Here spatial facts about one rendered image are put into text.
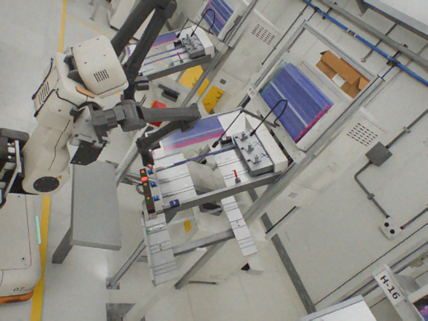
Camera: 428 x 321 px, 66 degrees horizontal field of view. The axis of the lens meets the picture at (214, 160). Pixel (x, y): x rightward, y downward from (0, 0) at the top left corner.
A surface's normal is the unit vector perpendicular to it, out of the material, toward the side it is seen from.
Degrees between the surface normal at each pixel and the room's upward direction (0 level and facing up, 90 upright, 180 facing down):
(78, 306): 0
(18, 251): 0
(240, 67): 90
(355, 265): 90
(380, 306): 90
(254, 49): 90
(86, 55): 47
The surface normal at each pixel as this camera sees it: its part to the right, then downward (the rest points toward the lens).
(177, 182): -0.11, -0.70
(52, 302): 0.57, -0.70
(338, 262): -0.77, -0.27
